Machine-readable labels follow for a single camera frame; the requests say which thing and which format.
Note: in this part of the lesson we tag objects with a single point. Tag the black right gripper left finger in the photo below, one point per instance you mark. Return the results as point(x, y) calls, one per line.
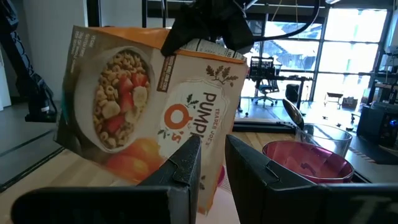
point(93, 205)

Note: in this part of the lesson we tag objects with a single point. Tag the black rig post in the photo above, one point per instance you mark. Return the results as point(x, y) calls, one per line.
point(93, 12)

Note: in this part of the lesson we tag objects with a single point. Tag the black desk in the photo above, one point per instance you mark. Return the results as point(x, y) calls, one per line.
point(280, 77)

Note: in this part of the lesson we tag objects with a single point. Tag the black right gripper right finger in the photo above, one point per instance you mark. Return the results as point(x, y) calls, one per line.
point(295, 205)

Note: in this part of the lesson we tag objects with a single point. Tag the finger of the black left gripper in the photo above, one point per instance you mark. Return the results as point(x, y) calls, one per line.
point(239, 35)
point(182, 31)

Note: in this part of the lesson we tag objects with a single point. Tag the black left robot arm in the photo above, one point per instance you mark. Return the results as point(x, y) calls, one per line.
point(31, 87)

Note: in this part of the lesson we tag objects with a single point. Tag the office chair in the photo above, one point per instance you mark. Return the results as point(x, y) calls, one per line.
point(265, 91)

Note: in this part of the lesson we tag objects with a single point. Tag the black computer case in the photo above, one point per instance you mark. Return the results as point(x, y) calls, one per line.
point(376, 124)

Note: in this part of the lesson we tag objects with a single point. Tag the clear drinking glass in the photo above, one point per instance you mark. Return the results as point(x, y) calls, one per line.
point(329, 137)

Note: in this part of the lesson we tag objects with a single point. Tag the pumpkin cereal box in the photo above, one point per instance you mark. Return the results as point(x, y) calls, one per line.
point(124, 93)

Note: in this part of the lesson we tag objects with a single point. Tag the red faceted plastic cup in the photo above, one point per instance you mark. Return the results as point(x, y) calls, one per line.
point(308, 161)

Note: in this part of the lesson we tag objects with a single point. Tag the black bin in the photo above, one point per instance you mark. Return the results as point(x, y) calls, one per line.
point(292, 92)

